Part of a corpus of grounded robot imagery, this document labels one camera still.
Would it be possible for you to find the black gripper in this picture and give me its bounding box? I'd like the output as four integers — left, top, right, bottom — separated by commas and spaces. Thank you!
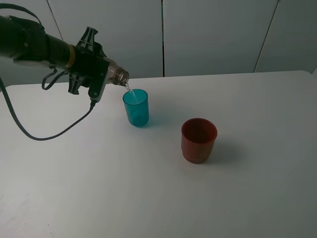
68, 27, 106, 95

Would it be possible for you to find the clear brown plastic bottle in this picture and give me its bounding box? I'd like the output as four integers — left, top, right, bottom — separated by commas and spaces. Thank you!
104, 57, 129, 87

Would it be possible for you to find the teal translucent plastic cup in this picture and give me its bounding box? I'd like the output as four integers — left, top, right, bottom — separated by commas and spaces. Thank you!
122, 89, 149, 127

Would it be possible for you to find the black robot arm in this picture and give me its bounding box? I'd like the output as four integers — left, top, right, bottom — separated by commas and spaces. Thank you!
0, 16, 110, 101

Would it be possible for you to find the red plastic cup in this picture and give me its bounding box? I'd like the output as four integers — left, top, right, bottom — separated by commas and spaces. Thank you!
181, 118, 217, 164

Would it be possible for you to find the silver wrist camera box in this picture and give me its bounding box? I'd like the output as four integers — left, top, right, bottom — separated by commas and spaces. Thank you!
88, 61, 109, 102

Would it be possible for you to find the black camera cable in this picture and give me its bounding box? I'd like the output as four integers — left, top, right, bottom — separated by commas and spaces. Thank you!
0, 6, 96, 141

